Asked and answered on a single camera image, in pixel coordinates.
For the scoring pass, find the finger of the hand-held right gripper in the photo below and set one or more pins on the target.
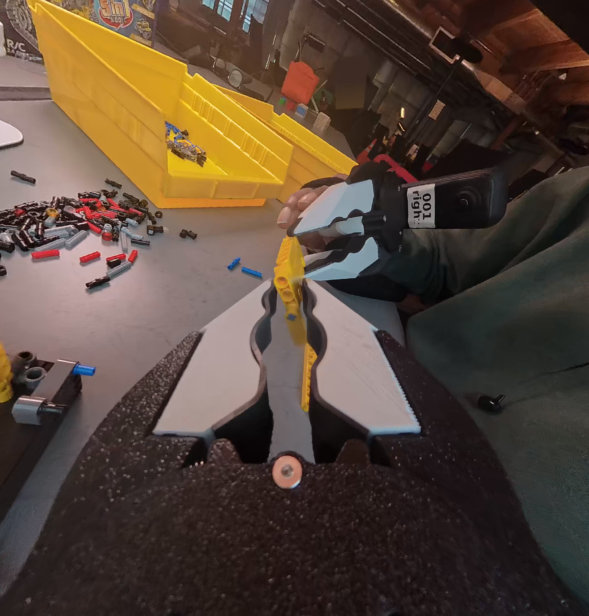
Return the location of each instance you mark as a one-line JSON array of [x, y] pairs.
[[337, 202], [352, 262]]

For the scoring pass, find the printed lego set box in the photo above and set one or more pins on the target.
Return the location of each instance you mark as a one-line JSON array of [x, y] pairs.
[[126, 19]]

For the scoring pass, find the yellow lego beam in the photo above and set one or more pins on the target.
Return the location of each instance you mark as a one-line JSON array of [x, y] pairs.
[[308, 380], [287, 269]]

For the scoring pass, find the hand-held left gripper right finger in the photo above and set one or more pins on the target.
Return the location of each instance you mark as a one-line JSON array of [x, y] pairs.
[[361, 380]]

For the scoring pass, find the pile of small lego pins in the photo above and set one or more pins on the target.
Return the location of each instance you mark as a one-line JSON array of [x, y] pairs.
[[29, 231]]

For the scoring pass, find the black and yellow lego model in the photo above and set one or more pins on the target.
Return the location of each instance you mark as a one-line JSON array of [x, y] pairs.
[[10, 457]]

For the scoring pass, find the heap of grey lego connectors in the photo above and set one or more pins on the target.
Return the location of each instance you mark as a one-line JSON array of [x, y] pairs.
[[184, 147]]

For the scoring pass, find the person in green sweatshirt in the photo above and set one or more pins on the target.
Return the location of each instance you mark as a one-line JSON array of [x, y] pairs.
[[540, 433]]

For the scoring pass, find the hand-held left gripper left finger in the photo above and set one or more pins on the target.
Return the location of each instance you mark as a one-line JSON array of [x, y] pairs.
[[212, 380]]

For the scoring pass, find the person's right hand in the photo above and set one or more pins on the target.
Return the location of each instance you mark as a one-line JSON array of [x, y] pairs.
[[297, 204]]

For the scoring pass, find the yellow plastic bin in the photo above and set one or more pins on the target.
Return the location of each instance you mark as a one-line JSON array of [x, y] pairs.
[[106, 120], [313, 144]]

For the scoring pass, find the orange container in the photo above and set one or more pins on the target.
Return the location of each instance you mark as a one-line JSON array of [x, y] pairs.
[[299, 82]]

